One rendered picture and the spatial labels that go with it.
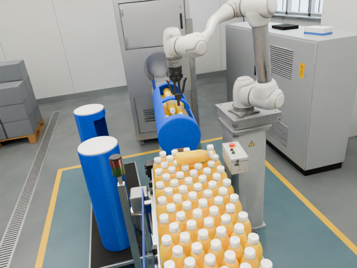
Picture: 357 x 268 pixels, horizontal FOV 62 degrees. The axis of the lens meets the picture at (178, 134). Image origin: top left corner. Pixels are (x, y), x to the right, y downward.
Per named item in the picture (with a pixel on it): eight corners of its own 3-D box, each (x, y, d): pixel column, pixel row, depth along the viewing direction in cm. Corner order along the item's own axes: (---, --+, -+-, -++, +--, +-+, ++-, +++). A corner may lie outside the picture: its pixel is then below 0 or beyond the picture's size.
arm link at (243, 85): (242, 99, 238) (241, 72, 228) (261, 104, 225) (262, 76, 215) (228, 105, 229) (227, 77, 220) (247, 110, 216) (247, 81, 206)
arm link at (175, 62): (183, 56, 165) (184, 67, 167) (180, 53, 173) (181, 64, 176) (166, 58, 164) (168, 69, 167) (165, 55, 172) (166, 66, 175)
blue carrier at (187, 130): (185, 108, 281) (180, 78, 269) (203, 151, 202) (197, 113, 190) (155, 114, 280) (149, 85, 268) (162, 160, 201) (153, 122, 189)
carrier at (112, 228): (143, 232, 253) (117, 222, 266) (126, 140, 215) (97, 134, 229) (121, 256, 231) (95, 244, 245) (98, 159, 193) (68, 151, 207)
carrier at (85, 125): (93, 196, 305) (120, 191, 310) (71, 117, 268) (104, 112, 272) (93, 181, 331) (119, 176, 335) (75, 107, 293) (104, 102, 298)
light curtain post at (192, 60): (201, 161, 376) (191, 18, 303) (202, 164, 371) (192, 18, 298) (196, 162, 376) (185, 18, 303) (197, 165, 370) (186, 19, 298)
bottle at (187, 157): (177, 164, 158) (212, 159, 160) (175, 151, 160) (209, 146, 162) (177, 166, 165) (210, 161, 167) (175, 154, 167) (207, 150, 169)
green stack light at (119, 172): (125, 169, 153) (124, 161, 151) (125, 176, 147) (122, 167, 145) (112, 171, 152) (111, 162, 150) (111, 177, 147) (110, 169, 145)
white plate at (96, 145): (125, 139, 215) (125, 140, 215) (96, 133, 228) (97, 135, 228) (98, 157, 193) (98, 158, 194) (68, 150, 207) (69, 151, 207)
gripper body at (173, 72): (168, 68, 167) (169, 84, 171) (183, 66, 168) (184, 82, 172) (167, 65, 174) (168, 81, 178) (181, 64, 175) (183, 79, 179)
